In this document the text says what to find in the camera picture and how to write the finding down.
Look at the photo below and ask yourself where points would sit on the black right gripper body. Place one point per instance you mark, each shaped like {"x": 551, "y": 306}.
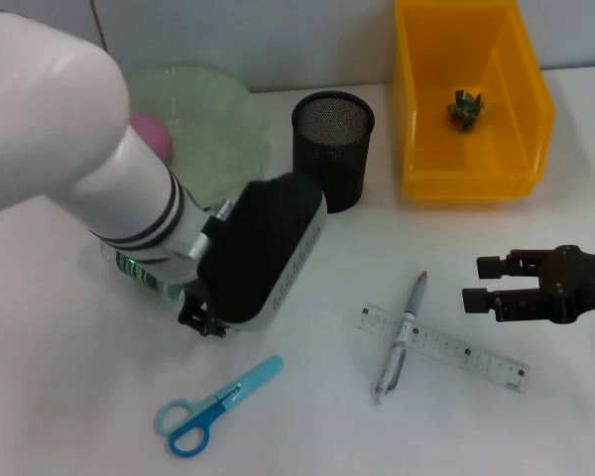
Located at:
{"x": 580, "y": 282}

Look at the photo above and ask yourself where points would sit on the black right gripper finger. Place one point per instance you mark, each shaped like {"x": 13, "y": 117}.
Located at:
{"x": 476, "y": 300}
{"x": 491, "y": 268}

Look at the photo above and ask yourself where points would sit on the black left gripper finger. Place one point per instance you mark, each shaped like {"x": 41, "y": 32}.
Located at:
{"x": 201, "y": 315}

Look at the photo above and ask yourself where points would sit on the clear green-label water bottle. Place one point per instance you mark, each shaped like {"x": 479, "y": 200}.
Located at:
{"x": 154, "y": 292}

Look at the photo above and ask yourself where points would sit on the green plastic wrapper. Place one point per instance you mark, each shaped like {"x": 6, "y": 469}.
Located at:
{"x": 465, "y": 111}

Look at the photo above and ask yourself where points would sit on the pink toy peach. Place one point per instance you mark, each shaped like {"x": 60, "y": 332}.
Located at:
{"x": 156, "y": 134}

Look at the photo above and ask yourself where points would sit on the transparent plastic ruler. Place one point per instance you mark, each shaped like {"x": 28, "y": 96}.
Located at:
{"x": 476, "y": 359}

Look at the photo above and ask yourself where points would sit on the grey white pen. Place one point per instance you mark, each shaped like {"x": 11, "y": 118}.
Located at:
{"x": 411, "y": 302}

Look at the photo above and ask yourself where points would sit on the blue scissors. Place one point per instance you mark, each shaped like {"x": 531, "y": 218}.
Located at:
{"x": 188, "y": 436}

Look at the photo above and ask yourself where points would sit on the green glass fruit plate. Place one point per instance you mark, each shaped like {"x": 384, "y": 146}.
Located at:
{"x": 213, "y": 129}

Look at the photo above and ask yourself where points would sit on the black mesh pen holder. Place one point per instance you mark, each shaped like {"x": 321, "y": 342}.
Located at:
{"x": 337, "y": 149}

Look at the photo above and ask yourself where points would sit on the yellow plastic bin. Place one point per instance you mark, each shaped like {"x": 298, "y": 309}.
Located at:
{"x": 476, "y": 158}

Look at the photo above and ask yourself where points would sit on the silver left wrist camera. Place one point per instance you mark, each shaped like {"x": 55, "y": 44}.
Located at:
{"x": 258, "y": 248}

